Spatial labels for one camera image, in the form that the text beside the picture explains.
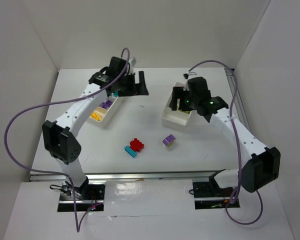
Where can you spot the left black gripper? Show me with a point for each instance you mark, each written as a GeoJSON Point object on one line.
{"type": "Point", "coordinates": [131, 84]}

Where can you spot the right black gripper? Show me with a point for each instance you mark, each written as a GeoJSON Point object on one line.
{"type": "Point", "coordinates": [181, 97]}

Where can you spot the lime green lego brick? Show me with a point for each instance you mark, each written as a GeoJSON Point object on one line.
{"type": "Point", "coordinates": [184, 111]}

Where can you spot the large teal curved lego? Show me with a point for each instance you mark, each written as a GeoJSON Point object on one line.
{"type": "Point", "coordinates": [115, 94]}

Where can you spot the purple lego plate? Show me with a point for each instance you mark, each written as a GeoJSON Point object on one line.
{"type": "Point", "coordinates": [109, 103]}

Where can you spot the yellow lego base piece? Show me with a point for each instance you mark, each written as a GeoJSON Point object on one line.
{"type": "Point", "coordinates": [96, 116]}

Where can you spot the purple curved lego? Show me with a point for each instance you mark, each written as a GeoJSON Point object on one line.
{"type": "Point", "coordinates": [104, 105]}

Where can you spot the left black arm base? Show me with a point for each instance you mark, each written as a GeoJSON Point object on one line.
{"type": "Point", "coordinates": [93, 198]}

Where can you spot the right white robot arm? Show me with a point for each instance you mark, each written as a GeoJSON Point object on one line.
{"type": "Point", "coordinates": [258, 164]}

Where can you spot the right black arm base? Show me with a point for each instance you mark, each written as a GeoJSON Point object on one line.
{"type": "Point", "coordinates": [207, 197]}

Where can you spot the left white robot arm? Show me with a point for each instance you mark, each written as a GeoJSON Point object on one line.
{"type": "Point", "coordinates": [60, 136]}

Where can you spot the right white plastic container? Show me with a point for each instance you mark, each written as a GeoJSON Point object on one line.
{"type": "Point", "coordinates": [176, 120]}

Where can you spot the white plastic container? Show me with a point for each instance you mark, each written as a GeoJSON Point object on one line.
{"type": "Point", "coordinates": [107, 114]}
{"type": "Point", "coordinates": [176, 120]}

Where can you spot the left white plastic container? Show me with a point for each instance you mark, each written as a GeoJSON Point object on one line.
{"type": "Point", "coordinates": [107, 114]}

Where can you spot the purple rounded lego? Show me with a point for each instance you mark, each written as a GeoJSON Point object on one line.
{"type": "Point", "coordinates": [169, 140]}

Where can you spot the red lego cluster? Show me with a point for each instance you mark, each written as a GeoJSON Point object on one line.
{"type": "Point", "coordinates": [136, 145]}

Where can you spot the teal lego brick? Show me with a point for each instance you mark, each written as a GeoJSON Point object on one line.
{"type": "Point", "coordinates": [131, 152]}

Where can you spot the right side aluminium rail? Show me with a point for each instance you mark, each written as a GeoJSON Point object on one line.
{"type": "Point", "coordinates": [238, 107]}

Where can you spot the aluminium table rail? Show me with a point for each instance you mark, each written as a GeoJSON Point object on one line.
{"type": "Point", "coordinates": [127, 176]}

